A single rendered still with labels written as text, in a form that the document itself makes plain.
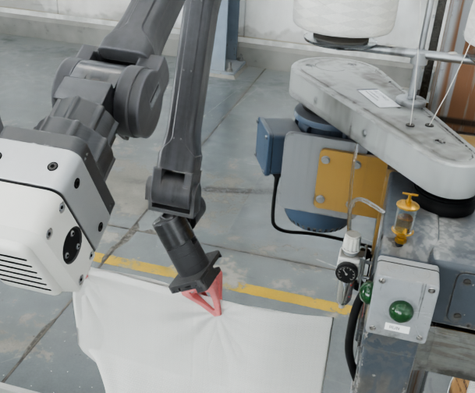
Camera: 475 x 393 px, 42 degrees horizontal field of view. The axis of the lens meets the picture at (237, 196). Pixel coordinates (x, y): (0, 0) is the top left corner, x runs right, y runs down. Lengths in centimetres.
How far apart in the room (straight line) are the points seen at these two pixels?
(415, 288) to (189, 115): 44
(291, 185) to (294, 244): 208
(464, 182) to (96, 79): 50
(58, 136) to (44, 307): 231
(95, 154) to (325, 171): 64
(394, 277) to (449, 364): 37
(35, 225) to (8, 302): 240
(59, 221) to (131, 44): 26
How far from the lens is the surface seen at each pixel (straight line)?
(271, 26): 613
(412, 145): 92
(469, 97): 124
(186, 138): 98
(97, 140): 62
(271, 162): 121
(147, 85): 68
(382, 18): 100
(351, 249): 105
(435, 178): 89
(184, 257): 104
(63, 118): 63
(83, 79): 68
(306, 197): 122
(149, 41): 73
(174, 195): 100
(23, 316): 284
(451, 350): 110
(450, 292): 84
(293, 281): 301
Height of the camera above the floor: 175
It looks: 28 degrees down
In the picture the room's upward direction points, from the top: 4 degrees clockwise
